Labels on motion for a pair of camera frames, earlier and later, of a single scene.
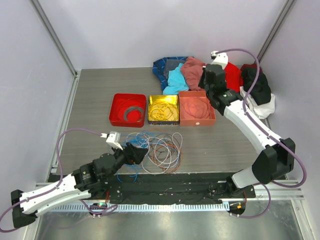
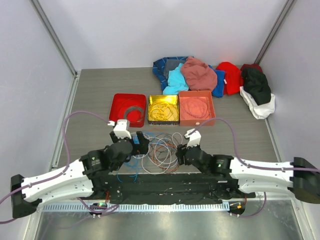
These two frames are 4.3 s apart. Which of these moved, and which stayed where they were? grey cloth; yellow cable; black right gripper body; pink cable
Moved: black right gripper body
Stayed: grey cloth; yellow cable; pink cable
